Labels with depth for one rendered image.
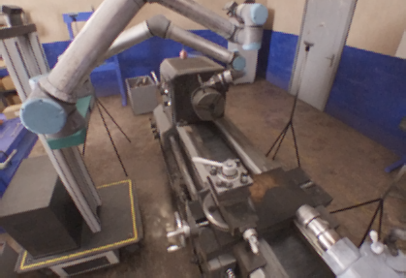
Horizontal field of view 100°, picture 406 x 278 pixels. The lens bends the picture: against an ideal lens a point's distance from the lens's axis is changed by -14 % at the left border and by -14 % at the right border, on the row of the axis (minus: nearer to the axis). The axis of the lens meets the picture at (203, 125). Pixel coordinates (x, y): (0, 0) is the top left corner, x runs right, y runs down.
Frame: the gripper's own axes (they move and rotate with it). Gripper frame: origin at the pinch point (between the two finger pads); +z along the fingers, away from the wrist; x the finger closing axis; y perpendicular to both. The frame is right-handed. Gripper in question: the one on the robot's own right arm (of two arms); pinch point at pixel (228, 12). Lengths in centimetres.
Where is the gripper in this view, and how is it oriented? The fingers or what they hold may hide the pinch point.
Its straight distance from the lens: 134.0
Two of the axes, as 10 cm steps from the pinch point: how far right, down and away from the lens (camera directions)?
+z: -3.5, -4.9, 8.0
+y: -6.2, 7.6, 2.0
